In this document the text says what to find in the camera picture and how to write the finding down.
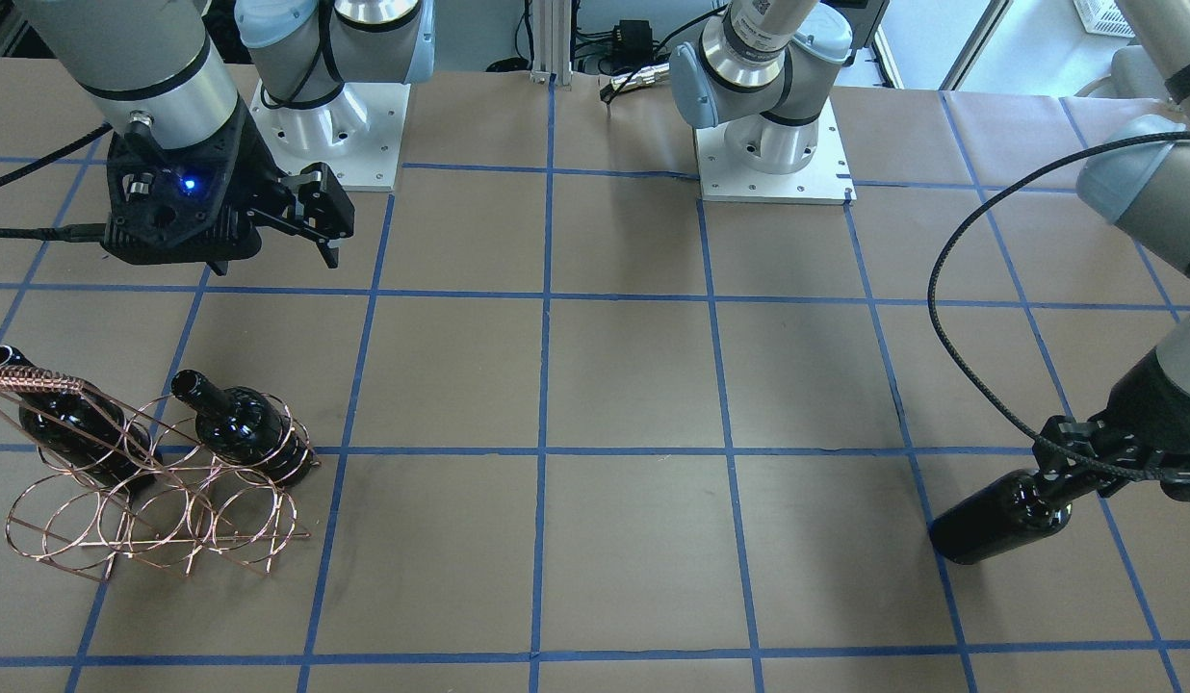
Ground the dark glass wine bottle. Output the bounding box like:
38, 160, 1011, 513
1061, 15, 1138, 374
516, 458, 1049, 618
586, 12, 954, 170
928, 470, 1075, 566

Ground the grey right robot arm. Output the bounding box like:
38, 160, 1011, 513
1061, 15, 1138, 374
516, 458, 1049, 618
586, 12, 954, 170
0, 1, 436, 273

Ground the dark bottle in rack front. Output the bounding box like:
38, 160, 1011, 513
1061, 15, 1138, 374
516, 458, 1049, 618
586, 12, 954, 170
169, 370, 314, 488

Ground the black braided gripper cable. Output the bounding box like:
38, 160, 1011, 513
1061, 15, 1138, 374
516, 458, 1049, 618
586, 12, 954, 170
927, 130, 1190, 482

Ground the dark bottle in rack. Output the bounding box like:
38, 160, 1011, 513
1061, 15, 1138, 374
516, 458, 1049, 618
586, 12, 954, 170
169, 370, 314, 488
15, 391, 155, 497

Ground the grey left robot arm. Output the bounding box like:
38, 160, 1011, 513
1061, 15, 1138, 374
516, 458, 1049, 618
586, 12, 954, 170
669, 1, 1190, 507

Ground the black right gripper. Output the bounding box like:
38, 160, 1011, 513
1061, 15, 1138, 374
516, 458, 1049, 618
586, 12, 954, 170
99, 104, 353, 273

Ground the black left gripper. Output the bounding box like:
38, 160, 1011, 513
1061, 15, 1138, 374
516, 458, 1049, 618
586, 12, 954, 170
1032, 351, 1190, 501

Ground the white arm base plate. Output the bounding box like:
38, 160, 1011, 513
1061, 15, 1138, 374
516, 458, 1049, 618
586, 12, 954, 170
693, 100, 858, 205
250, 83, 413, 193

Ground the copper wire wine rack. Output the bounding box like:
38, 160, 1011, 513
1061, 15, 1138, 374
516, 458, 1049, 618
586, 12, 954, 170
0, 367, 312, 582

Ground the dark bottle in rack rear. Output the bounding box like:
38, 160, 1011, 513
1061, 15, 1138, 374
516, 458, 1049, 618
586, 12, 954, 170
15, 391, 155, 497

